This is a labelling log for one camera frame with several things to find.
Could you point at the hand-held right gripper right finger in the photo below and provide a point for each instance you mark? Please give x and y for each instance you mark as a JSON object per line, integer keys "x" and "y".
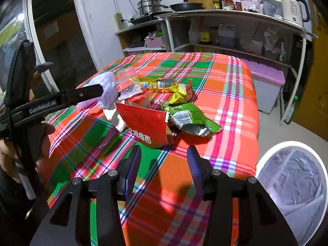
{"x": 193, "y": 166}

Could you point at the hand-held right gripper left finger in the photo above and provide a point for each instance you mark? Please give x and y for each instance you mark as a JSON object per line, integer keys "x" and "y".
{"x": 133, "y": 164}

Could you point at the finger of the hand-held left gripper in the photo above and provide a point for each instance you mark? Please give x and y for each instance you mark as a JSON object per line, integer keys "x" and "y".
{"x": 87, "y": 92}

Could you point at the white tissue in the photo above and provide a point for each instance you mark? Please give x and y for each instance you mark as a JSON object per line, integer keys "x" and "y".
{"x": 109, "y": 89}

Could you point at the clear plastic bag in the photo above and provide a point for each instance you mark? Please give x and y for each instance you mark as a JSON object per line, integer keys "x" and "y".
{"x": 128, "y": 82}

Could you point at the red noodle packet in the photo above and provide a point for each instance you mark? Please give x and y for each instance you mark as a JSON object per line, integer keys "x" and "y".
{"x": 143, "y": 123}

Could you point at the green snack packet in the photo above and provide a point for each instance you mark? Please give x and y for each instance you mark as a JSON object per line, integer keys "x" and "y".
{"x": 189, "y": 115}

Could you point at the white round bin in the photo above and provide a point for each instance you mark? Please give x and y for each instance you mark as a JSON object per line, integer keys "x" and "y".
{"x": 294, "y": 145}

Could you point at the person's left hand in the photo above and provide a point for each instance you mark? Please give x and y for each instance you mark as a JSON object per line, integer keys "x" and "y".
{"x": 47, "y": 133}

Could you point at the small white shelf unit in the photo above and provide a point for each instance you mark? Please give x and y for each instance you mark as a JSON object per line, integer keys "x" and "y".
{"x": 123, "y": 32}

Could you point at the yellow power strip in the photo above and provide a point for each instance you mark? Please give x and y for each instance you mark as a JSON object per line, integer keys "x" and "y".
{"x": 118, "y": 21}

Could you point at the yellow snack wrapper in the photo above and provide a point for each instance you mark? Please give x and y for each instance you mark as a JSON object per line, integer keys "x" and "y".
{"x": 166, "y": 85}

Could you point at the pink basket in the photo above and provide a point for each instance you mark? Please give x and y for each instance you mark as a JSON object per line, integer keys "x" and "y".
{"x": 153, "y": 43}

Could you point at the plaid tablecloth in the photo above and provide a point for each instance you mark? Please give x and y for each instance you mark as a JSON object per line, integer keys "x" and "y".
{"x": 217, "y": 87}

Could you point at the black induction cooker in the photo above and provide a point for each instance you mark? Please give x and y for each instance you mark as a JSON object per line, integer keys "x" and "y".
{"x": 143, "y": 18}

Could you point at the translucent bin liner bag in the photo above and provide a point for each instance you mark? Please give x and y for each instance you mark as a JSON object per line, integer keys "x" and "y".
{"x": 294, "y": 184}

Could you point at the storage box with purple lid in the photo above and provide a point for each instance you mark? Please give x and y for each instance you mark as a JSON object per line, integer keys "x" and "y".
{"x": 266, "y": 92}

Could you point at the steel steamer pot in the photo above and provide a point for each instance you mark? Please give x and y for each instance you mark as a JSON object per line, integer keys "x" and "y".
{"x": 150, "y": 5}

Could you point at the green plastic bottle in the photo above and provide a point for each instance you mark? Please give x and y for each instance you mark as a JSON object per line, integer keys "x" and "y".
{"x": 292, "y": 112}

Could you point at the white plastic bottle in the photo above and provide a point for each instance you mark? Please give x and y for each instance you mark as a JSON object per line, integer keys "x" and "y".
{"x": 194, "y": 34}

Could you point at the yellow-label bottle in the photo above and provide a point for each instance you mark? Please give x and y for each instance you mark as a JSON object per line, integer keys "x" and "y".
{"x": 205, "y": 37}

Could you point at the black frying pan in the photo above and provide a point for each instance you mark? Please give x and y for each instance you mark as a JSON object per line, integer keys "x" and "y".
{"x": 187, "y": 6}

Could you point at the plastic jug with dark liquid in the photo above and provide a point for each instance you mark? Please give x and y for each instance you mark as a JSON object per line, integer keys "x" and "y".
{"x": 226, "y": 38}

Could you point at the pink plastic container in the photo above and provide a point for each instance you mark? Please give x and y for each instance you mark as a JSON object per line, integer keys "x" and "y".
{"x": 256, "y": 46}

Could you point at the yellow wooden door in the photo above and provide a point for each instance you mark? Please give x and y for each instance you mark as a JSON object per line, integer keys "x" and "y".
{"x": 315, "y": 94}

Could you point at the green and white packet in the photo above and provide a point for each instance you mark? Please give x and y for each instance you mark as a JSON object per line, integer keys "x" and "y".
{"x": 283, "y": 52}

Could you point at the white plastic bag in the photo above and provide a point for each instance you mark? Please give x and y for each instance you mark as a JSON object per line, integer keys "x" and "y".
{"x": 271, "y": 41}

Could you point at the white kitchen shelf unit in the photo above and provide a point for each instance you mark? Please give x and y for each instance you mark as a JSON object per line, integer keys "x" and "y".
{"x": 230, "y": 12}

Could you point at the red-lid jar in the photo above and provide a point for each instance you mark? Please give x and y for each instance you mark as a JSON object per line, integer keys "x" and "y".
{"x": 229, "y": 5}

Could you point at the pink utensil holder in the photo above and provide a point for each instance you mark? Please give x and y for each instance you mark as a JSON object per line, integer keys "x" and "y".
{"x": 249, "y": 6}

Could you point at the clear plastic container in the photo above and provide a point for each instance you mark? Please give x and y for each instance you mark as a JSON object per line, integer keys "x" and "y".
{"x": 269, "y": 9}

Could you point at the white electric kettle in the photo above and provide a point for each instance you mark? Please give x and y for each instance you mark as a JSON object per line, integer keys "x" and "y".
{"x": 290, "y": 7}

